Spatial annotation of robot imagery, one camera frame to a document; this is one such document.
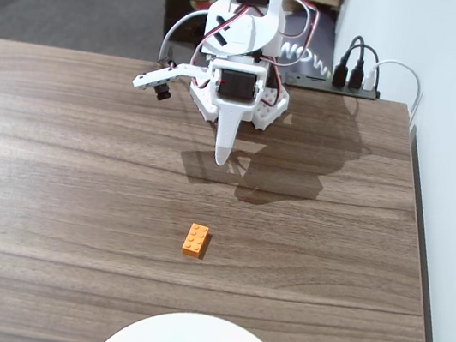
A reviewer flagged red white black servo wire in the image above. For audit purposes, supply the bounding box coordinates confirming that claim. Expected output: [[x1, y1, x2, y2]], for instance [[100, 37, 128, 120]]
[[270, 0, 326, 73], [184, 0, 255, 95]]

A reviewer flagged orange lego block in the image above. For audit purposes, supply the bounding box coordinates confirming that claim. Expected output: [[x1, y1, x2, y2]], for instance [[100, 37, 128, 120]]
[[179, 220, 216, 261]]

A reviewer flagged wrist camera on white bracket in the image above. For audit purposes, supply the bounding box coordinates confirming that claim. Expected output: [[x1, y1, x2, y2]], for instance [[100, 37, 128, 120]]
[[129, 56, 210, 110]]

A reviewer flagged grey black camera cable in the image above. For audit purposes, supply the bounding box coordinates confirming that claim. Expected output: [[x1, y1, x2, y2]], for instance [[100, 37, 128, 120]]
[[156, 3, 214, 77]]

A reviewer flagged black plug with cable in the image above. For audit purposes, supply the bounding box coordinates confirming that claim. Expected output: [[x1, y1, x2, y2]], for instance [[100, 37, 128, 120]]
[[331, 32, 368, 91], [340, 41, 382, 93]]

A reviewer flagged white plug with cable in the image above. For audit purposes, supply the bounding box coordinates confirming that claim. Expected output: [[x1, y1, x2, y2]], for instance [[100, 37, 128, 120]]
[[358, 55, 428, 128]]

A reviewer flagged dark bag with white print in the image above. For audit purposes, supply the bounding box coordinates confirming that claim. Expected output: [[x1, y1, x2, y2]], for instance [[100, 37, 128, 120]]
[[274, 1, 344, 82]]

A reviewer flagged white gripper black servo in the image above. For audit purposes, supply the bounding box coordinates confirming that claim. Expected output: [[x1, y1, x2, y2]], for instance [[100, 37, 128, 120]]
[[194, 57, 271, 172]]

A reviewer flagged black power strip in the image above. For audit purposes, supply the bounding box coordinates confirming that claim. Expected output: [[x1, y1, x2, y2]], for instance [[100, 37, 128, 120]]
[[283, 69, 383, 102]]

